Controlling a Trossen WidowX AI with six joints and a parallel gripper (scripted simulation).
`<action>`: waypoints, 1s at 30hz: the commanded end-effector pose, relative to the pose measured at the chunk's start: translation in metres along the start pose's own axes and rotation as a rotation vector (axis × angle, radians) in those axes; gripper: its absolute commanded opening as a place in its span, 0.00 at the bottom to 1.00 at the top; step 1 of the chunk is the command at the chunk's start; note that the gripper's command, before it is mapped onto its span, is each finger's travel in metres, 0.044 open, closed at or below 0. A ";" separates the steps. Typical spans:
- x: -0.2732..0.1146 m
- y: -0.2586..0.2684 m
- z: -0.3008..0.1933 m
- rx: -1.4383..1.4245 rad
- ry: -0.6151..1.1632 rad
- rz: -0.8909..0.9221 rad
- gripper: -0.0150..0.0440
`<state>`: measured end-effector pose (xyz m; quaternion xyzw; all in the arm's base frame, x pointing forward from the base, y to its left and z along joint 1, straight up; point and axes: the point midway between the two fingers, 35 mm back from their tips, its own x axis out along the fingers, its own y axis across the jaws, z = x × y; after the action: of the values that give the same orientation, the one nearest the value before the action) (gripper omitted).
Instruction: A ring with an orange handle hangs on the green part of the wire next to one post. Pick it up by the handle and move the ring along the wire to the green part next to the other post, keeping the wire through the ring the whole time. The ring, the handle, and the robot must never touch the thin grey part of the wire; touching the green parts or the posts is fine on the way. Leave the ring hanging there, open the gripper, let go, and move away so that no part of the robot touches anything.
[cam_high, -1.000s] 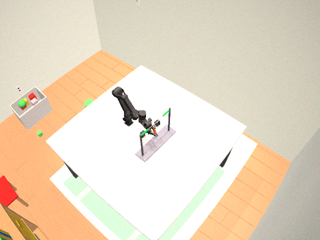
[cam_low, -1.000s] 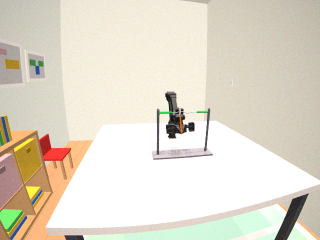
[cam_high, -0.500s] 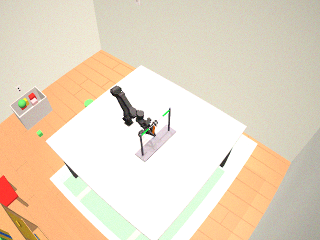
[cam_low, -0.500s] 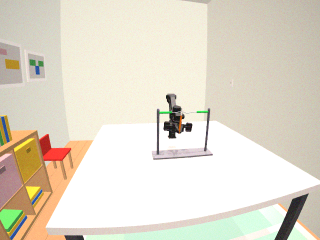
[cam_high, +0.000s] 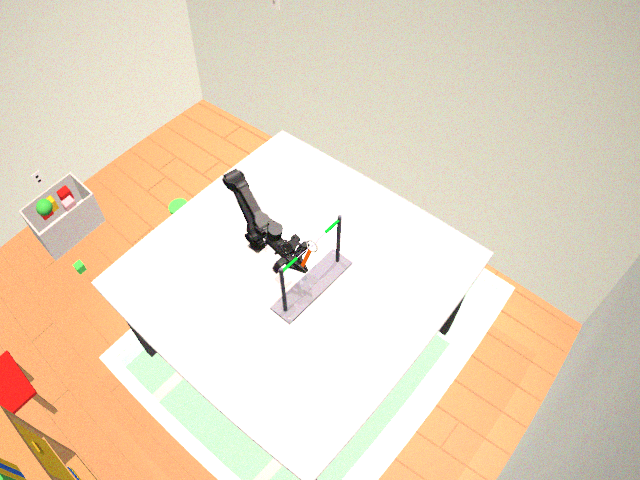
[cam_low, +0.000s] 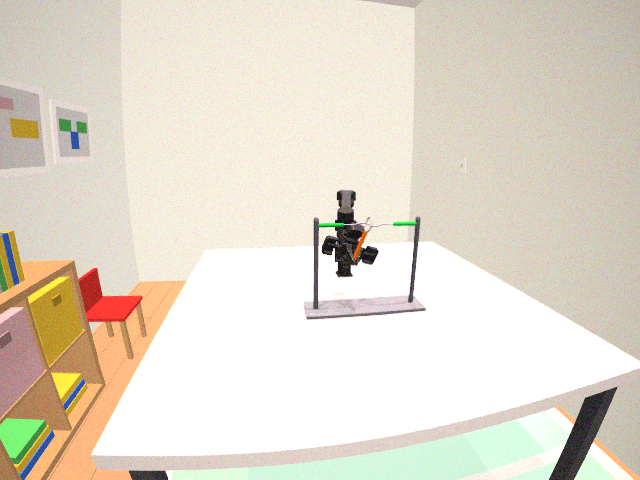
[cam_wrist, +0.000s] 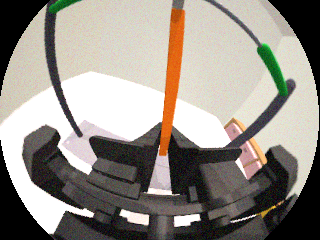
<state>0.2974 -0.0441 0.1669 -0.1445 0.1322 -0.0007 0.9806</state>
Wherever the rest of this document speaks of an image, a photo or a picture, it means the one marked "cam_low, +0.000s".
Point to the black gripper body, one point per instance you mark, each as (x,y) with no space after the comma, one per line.
(329,244)

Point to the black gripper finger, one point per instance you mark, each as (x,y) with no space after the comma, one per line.
(346,254)
(360,255)

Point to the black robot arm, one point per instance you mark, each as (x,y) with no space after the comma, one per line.
(345,215)

